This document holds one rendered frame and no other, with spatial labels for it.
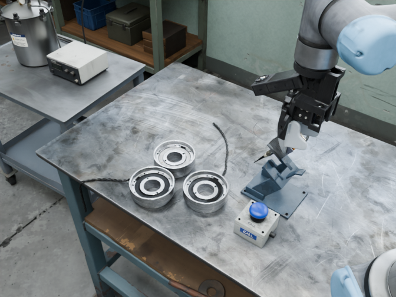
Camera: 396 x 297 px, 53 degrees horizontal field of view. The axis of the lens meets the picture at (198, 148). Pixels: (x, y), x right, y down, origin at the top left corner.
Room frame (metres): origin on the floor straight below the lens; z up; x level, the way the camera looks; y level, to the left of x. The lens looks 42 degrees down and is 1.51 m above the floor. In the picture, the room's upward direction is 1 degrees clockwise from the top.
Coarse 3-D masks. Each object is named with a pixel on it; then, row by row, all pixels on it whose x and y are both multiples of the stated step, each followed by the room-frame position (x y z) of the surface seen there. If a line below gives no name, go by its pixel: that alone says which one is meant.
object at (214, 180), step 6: (198, 180) 0.64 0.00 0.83; (204, 180) 0.64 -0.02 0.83; (210, 180) 0.64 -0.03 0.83; (216, 180) 0.64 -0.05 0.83; (192, 186) 0.62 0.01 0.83; (222, 186) 0.62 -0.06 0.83; (192, 192) 0.60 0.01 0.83; (222, 192) 0.61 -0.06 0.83; (192, 198) 0.59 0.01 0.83; (198, 198) 0.59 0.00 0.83; (216, 198) 0.59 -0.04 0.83
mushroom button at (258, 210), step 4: (252, 204) 0.53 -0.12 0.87; (256, 204) 0.53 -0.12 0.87; (260, 204) 0.53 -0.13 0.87; (264, 204) 0.53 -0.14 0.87; (252, 208) 0.52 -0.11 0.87; (256, 208) 0.52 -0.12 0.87; (260, 208) 0.52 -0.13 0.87; (264, 208) 0.52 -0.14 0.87; (252, 212) 0.51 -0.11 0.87; (256, 212) 0.51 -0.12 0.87; (260, 212) 0.51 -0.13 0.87; (264, 212) 0.51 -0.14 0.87; (252, 216) 0.51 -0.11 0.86; (256, 216) 0.51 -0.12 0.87; (260, 216) 0.51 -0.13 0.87; (264, 216) 0.51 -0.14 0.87
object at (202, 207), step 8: (192, 176) 0.65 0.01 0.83; (200, 176) 0.65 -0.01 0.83; (208, 176) 0.66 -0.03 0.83; (216, 176) 0.65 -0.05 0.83; (184, 184) 0.62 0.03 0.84; (200, 184) 0.63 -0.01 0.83; (208, 184) 0.63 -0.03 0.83; (224, 184) 0.63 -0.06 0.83; (184, 192) 0.59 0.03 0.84; (200, 192) 0.63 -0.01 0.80; (216, 192) 0.61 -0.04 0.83; (224, 192) 0.61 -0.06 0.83; (192, 200) 0.57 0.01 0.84; (224, 200) 0.58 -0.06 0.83; (192, 208) 0.58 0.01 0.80; (200, 208) 0.56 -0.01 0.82; (208, 208) 0.56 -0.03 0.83; (216, 208) 0.57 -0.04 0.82
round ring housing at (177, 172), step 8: (160, 144) 0.75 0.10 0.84; (168, 144) 0.77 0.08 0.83; (176, 144) 0.77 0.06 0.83; (184, 144) 0.76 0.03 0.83; (160, 152) 0.74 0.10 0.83; (168, 152) 0.74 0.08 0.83; (176, 152) 0.74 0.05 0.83; (192, 152) 0.74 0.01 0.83; (168, 160) 0.73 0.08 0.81; (184, 160) 0.71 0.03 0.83; (192, 160) 0.70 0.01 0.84; (168, 168) 0.67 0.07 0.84; (176, 168) 0.67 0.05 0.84; (184, 168) 0.68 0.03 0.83; (192, 168) 0.69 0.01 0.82; (176, 176) 0.68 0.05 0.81
